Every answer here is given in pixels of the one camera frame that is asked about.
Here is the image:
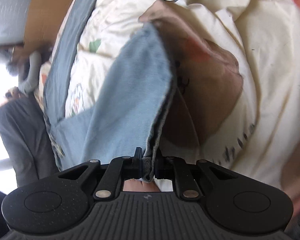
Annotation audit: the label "grey neck pillow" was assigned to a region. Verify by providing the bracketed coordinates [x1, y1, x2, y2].
[17, 52, 43, 96]

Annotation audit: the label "light blue denim pants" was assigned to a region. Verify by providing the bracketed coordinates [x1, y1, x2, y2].
[46, 24, 182, 183]

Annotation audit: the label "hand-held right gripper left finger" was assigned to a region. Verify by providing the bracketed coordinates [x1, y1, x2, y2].
[60, 147, 143, 200]

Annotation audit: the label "cream bear print blanket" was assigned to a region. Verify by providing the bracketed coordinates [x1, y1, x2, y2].
[34, 0, 300, 205]

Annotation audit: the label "grey blue bed sheet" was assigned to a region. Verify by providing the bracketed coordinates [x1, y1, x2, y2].
[43, 0, 106, 125]

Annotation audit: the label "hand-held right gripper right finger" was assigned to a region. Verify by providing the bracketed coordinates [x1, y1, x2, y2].
[155, 150, 238, 200]

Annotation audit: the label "dark grey pillow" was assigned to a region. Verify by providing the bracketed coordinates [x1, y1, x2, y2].
[0, 97, 55, 187]

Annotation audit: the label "folded cardboard sheet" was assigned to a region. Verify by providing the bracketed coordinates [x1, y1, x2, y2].
[22, 0, 84, 54]

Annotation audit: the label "grey plastic-wrapped panel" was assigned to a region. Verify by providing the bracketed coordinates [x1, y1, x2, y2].
[0, 0, 34, 47]

